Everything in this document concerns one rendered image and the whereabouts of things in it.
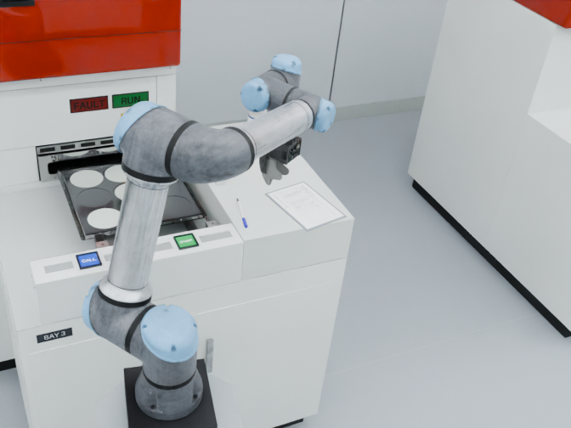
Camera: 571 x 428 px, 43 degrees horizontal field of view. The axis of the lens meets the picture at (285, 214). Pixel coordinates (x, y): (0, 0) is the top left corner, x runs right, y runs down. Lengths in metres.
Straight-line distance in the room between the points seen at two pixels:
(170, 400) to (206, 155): 0.56
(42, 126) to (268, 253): 0.81
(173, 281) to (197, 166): 0.69
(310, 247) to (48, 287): 0.74
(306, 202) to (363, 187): 1.93
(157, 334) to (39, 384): 0.67
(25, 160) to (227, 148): 1.15
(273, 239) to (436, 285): 1.59
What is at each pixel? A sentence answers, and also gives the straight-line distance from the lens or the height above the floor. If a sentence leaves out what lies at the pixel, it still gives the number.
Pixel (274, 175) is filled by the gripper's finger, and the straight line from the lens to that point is 1.91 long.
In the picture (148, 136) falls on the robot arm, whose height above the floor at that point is 1.49.
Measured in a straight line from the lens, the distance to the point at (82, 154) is 2.40.
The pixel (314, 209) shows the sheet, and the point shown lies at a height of 0.97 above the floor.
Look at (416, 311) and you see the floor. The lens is 3.32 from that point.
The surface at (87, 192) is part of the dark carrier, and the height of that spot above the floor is 0.90.
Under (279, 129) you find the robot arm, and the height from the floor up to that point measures 1.45.
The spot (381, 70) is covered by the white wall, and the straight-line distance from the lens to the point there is 4.69.
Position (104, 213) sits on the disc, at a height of 0.90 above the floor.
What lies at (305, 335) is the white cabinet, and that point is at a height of 0.52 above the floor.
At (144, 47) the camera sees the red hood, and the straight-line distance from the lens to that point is 2.24.
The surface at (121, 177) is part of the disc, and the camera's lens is 2.33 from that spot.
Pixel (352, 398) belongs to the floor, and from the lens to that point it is 2.89.
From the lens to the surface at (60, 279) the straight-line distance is 1.87.
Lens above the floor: 2.18
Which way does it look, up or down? 36 degrees down
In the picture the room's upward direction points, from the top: 7 degrees clockwise
